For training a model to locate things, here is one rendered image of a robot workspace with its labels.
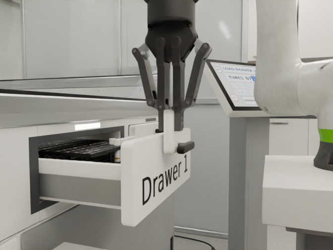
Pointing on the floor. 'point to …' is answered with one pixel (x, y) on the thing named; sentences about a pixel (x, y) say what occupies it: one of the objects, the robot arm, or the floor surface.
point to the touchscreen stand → (247, 182)
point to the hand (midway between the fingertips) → (170, 131)
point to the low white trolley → (75, 247)
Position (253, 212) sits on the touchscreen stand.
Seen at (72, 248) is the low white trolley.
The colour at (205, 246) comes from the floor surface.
